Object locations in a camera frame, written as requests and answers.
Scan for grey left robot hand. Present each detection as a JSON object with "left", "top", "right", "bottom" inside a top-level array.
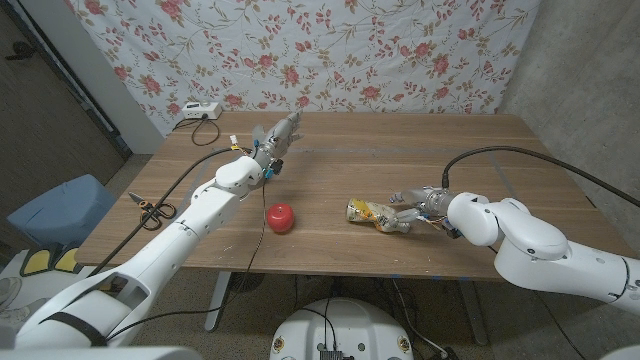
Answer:
[{"left": 251, "top": 110, "right": 306, "bottom": 170}]

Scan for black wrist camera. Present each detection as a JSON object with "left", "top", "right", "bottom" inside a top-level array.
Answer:
[
  {"left": 263, "top": 158, "right": 285, "bottom": 180},
  {"left": 442, "top": 219, "right": 464, "bottom": 240}
]

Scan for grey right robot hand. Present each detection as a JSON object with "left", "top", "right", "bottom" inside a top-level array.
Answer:
[{"left": 389, "top": 187, "right": 455, "bottom": 225}]

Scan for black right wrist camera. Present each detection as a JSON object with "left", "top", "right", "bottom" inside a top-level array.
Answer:
[{"left": 442, "top": 219, "right": 464, "bottom": 240}]

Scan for yellow black slippers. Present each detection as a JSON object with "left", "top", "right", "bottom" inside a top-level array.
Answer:
[{"left": 18, "top": 243, "right": 84, "bottom": 278}]

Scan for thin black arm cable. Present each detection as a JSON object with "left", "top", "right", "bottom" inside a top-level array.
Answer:
[
  {"left": 104, "top": 172, "right": 269, "bottom": 344},
  {"left": 534, "top": 289, "right": 589, "bottom": 360}
]

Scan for blue plastic bin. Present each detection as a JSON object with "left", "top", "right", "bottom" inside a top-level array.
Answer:
[{"left": 6, "top": 173, "right": 119, "bottom": 247}]

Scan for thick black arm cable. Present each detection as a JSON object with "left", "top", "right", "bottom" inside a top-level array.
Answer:
[
  {"left": 87, "top": 146, "right": 251, "bottom": 279},
  {"left": 441, "top": 145, "right": 640, "bottom": 209}
]

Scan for grey table leg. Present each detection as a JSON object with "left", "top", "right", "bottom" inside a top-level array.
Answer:
[{"left": 457, "top": 279, "right": 490, "bottom": 347}]

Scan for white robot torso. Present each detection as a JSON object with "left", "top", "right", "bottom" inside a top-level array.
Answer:
[{"left": 268, "top": 297, "right": 415, "bottom": 360}]

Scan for floral backdrop cloth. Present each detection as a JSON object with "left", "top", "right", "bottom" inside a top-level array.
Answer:
[{"left": 63, "top": 0, "right": 544, "bottom": 137}]

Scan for white table leg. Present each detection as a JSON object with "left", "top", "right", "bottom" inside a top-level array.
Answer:
[{"left": 203, "top": 271, "right": 234, "bottom": 334}]

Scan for black power strip cable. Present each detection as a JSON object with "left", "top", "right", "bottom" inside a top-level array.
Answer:
[{"left": 172, "top": 114, "right": 221, "bottom": 148}]

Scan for black door handle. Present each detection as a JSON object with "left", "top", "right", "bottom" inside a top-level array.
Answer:
[{"left": 4, "top": 40, "right": 37, "bottom": 62}]

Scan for white power strip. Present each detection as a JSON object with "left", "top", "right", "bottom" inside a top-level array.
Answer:
[{"left": 180, "top": 101, "right": 224, "bottom": 121}]

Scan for white cable under table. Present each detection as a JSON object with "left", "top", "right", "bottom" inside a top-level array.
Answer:
[{"left": 391, "top": 278, "right": 449, "bottom": 359}]

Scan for orange black handled scissors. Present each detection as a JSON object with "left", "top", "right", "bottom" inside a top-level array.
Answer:
[{"left": 128, "top": 191, "right": 178, "bottom": 231}]

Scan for grey sneaker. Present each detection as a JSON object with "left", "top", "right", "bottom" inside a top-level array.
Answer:
[
  {"left": 0, "top": 276, "right": 24, "bottom": 310},
  {"left": 0, "top": 298, "right": 51, "bottom": 326}
]

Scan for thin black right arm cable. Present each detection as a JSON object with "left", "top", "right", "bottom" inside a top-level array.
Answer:
[{"left": 534, "top": 289, "right": 589, "bottom": 360}]

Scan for dark brown door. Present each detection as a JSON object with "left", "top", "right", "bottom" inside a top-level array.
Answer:
[{"left": 0, "top": 5, "right": 132, "bottom": 236}]

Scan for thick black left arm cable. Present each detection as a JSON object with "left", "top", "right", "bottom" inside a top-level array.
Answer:
[{"left": 87, "top": 146, "right": 251, "bottom": 279}]

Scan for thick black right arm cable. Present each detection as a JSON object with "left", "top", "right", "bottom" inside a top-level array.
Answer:
[{"left": 441, "top": 145, "right": 640, "bottom": 209}]

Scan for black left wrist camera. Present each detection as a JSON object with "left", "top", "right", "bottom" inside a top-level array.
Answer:
[{"left": 263, "top": 158, "right": 285, "bottom": 180}]

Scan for red apple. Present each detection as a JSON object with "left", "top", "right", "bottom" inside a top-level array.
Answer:
[{"left": 265, "top": 202, "right": 296, "bottom": 234}]

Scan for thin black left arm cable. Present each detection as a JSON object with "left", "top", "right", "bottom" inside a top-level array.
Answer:
[{"left": 104, "top": 172, "right": 269, "bottom": 344}]

